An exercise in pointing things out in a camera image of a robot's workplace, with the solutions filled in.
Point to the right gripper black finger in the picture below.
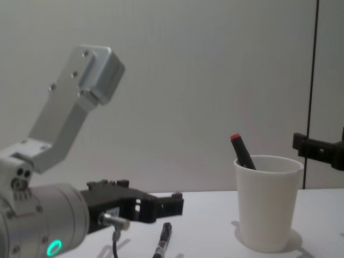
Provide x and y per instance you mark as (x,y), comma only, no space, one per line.
(314,149)

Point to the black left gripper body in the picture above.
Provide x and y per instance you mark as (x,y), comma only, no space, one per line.
(113,200)

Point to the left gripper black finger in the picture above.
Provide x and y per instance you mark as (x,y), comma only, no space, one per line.
(107,184)
(166,207)

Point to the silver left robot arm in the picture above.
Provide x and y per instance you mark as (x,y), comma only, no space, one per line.
(53,139)

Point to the black pen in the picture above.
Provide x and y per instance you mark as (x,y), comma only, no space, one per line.
(163,237)

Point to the white table cloth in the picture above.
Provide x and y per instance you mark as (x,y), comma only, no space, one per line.
(209,236)

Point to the white paper cup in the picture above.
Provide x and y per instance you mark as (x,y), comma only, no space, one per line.
(266,204)

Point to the black marker with red cap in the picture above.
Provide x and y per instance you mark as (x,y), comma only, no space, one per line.
(240,150)

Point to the white backdrop curtain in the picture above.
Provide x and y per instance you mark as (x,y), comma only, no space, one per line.
(188,80)

